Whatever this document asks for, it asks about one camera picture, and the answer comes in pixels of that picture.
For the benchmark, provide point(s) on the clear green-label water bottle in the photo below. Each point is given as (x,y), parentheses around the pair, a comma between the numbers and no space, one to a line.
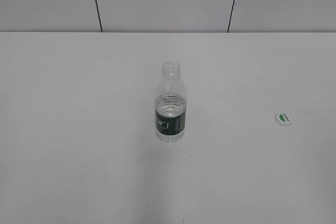
(170,104)

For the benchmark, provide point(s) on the white green-logo bottle cap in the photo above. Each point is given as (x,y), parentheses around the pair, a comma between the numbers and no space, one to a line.
(283,119)

